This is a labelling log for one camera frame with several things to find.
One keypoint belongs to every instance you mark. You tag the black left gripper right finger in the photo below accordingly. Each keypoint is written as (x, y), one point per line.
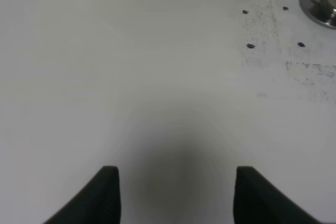
(256, 200)

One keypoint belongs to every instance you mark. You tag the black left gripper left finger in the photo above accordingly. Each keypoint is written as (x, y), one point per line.
(98, 202)

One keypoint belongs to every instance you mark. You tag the steel saucer near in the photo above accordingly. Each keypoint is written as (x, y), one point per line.
(320, 12)

